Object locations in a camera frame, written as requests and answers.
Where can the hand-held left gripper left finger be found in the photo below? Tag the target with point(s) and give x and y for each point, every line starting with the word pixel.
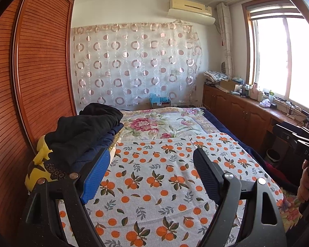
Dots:
pixel 96 175

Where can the person's right hand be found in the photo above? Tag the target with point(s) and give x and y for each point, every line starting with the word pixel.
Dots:
pixel 305 185

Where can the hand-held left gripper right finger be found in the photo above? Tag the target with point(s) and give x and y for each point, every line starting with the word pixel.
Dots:
pixel 206 175

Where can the circle-patterned sheer curtain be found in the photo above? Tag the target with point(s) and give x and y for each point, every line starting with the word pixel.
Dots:
pixel 134 64

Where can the orange-fruit print sheet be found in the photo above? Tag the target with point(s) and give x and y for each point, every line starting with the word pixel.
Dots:
pixel 157 185

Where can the waste bin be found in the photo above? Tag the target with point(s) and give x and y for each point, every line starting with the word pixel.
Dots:
pixel 274 155

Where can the pale pink bottle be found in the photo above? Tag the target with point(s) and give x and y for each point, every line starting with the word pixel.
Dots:
pixel 253 92

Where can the wall air conditioner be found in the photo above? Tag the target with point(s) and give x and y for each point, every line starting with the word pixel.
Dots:
pixel 189 9

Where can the long wooden cabinet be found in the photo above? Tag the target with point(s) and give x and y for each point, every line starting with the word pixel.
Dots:
pixel 237 113

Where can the black t-shirt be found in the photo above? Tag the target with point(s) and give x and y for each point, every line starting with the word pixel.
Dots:
pixel 85 131

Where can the dark red cloth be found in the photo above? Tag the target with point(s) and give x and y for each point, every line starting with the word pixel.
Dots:
pixel 278 175

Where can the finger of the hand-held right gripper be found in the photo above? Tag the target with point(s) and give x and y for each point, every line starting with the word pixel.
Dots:
pixel 307 135
pixel 283 131

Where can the cardboard box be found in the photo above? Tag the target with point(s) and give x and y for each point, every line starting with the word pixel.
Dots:
pixel 228 84

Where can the floral bedsheet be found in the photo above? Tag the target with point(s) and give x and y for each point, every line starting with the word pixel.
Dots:
pixel 154 123

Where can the green capped bottle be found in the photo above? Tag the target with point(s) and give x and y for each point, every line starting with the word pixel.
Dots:
pixel 271 97

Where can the window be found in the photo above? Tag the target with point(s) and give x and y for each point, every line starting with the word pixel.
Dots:
pixel 278 56

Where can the patterned window curtain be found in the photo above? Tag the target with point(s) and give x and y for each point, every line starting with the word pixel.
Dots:
pixel 226 36

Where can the folded patterned cloth stack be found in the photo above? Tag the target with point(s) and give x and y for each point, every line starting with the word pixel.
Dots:
pixel 215 76

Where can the navy blue garment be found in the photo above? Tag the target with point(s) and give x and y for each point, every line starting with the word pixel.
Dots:
pixel 103 140

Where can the yellow cloth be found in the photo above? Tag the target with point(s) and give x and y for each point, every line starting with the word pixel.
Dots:
pixel 40 157

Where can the dark blue blanket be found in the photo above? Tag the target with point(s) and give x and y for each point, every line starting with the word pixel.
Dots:
pixel 237 136

